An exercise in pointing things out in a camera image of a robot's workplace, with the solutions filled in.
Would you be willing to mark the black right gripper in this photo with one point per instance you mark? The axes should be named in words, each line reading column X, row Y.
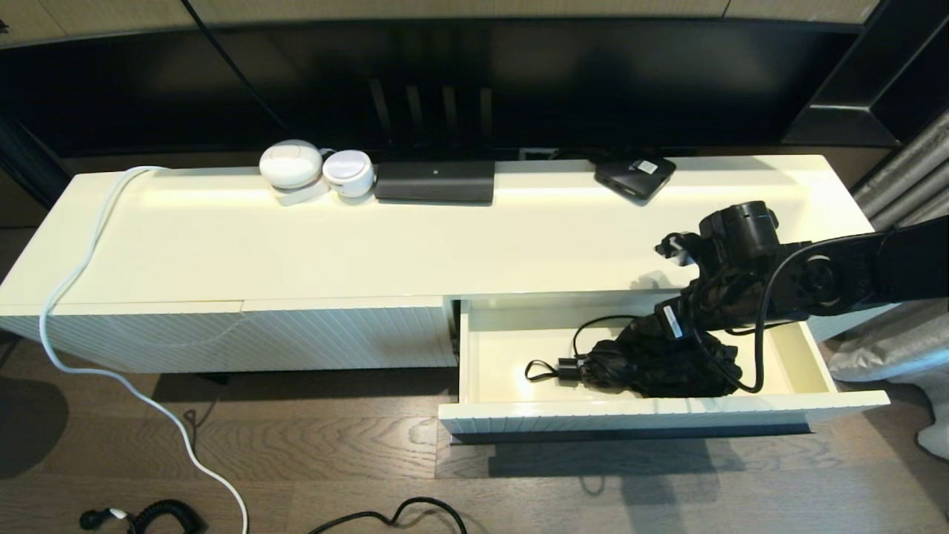
column 723, row 300

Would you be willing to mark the white TV cabinet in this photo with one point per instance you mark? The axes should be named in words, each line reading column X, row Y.
column 296, row 246

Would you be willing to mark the white fluted drawer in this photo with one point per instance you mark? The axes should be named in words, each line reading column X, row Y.
column 519, row 363

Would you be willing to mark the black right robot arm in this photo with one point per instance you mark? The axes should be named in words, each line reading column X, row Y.
column 852, row 271

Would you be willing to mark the black router with antennas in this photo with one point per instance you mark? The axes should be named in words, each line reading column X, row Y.
column 434, row 182

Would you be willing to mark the white flat device base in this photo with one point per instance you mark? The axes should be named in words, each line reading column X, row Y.
column 300, row 197

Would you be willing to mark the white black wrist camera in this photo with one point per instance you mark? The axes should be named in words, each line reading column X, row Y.
column 678, row 247

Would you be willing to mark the large white dome device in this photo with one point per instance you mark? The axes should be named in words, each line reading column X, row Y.
column 291, row 165

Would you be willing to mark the grey curtain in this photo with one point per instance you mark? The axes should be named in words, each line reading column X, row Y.
column 912, row 185

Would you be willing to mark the black umbrella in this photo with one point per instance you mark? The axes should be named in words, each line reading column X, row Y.
column 652, row 363

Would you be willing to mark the black shelf unit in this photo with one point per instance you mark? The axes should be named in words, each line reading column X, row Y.
column 890, row 74
column 30, row 163

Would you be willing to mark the black box with white label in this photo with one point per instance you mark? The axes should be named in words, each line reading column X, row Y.
column 629, row 178

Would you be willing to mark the small white round device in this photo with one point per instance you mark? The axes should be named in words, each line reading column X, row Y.
column 348, row 174

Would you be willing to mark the black television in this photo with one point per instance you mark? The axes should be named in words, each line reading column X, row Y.
column 519, row 89

